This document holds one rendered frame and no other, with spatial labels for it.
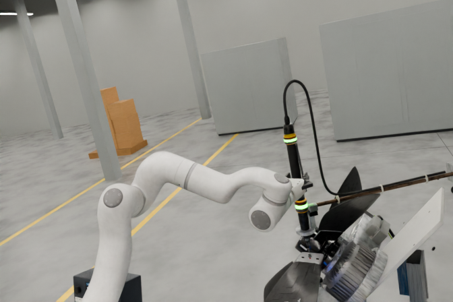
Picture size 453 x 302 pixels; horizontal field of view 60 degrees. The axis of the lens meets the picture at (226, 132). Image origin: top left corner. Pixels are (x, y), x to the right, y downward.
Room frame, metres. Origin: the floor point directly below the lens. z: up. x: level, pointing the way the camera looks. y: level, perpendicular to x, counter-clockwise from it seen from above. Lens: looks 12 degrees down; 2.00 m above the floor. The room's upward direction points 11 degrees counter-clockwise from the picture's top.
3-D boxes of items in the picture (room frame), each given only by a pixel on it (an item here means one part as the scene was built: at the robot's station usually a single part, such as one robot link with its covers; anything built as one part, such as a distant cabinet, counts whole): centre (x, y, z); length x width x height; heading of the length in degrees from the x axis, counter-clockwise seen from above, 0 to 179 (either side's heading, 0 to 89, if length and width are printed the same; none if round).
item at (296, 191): (1.21, -0.15, 1.51); 0.11 x 0.10 x 0.07; 149
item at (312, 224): (1.31, -0.22, 1.35); 0.09 x 0.07 x 0.10; 93
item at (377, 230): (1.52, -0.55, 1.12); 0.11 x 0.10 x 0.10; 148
